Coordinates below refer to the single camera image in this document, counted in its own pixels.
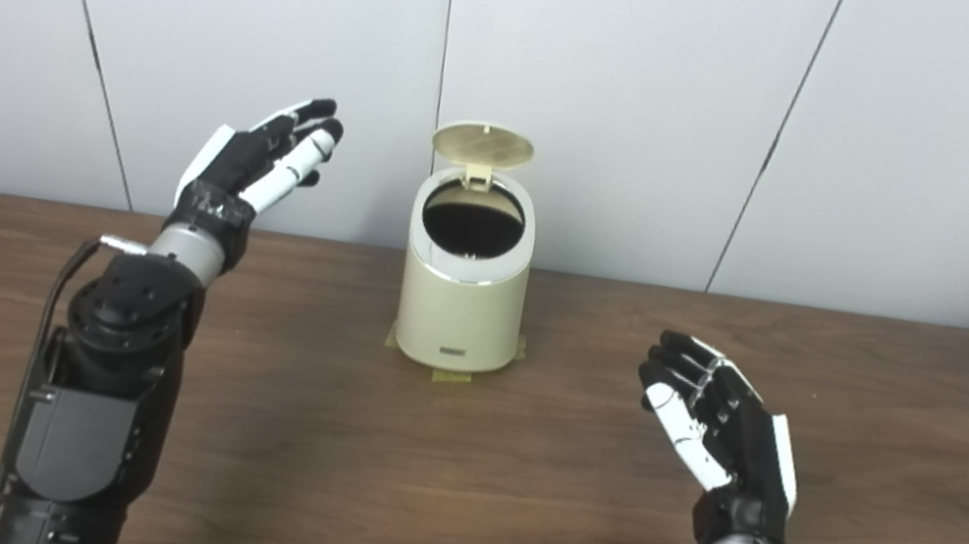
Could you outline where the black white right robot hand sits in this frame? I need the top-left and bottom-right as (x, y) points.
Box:
(608, 325), (823, 544)

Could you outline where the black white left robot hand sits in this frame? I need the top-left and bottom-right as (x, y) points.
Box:
(159, 74), (350, 284)

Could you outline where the cream round bin lid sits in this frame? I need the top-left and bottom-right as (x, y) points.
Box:
(424, 114), (539, 200)

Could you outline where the cream-colored round bin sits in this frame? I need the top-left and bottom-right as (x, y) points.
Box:
(386, 157), (549, 382)

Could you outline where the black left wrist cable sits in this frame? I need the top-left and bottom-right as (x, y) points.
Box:
(13, 225), (151, 447)

